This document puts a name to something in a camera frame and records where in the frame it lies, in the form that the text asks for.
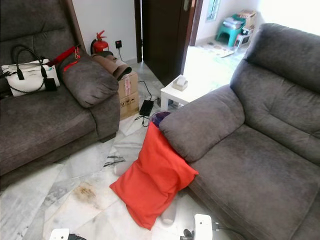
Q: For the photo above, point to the red pillow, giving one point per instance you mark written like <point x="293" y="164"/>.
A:
<point x="152" y="175"/>

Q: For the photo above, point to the grey fabric sofa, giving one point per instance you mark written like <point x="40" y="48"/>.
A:
<point x="45" y="120"/>
<point x="260" y="150"/>

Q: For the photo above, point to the printed floor mat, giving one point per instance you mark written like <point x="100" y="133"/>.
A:
<point x="217" y="49"/>

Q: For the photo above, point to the purple lined waste bin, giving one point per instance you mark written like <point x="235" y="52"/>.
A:
<point x="160" y="118"/>

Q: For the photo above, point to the black power adapter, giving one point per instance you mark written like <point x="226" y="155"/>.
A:
<point x="146" y="107"/>

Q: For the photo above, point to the white side table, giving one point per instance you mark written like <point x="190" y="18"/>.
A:
<point x="180" y="95"/>

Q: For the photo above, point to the brown cardboard box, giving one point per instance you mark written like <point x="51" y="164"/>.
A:
<point x="129" y="95"/>

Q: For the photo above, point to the beige tissue box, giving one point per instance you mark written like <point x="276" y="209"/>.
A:
<point x="180" y="82"/>

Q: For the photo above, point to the rolled brown mat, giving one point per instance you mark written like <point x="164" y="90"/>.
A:
<point x="113" y="64"/>

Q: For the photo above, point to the red fire extinguisher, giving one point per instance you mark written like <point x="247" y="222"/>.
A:
<point x="100" y="45"/>

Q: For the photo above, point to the dark wooden door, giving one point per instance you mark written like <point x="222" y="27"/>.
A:
<point x="165" y="35"/>

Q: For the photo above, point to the green plastic stool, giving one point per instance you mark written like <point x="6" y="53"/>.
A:
<point x="227" y="34"/>

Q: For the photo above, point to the grey stack of papers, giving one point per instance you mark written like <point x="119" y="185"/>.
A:
<point x="232" y="22"/>

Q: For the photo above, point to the small tan cardboard box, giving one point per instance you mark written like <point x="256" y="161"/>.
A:
<point x="248" y="18"/>

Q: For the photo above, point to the teal framed window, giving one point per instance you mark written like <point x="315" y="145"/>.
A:
<point x="212" y="9"/>

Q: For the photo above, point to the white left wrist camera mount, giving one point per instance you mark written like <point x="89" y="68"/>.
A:
<point x="59" y="234"/>

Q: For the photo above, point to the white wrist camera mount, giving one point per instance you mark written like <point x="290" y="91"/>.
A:
<point x="59" y="234"/>
<point x="203" y="227"/>

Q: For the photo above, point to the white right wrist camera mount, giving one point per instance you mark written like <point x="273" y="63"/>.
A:
<point x="203" y="227"/>

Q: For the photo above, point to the black wall socket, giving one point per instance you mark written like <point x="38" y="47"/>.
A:
<point x="118" y="44"/>

